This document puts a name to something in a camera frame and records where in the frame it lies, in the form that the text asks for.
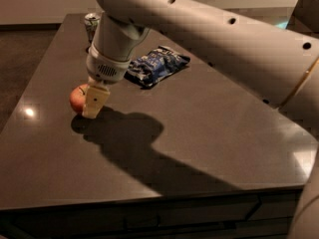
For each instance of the dark box at table corner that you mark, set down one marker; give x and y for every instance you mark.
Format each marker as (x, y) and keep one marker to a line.
(305, 18)

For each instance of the green white soda can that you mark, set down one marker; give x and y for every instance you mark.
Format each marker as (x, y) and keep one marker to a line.
(91, 21)

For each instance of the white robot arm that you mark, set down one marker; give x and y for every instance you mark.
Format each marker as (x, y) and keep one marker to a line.
(279, 66)

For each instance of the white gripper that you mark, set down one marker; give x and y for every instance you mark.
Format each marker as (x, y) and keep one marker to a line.
(106, 68)

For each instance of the blue chip bag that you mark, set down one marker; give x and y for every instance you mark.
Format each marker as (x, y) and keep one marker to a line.
(158, 64)

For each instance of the red apple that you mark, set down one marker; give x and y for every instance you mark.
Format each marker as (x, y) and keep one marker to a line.
(77, 98)

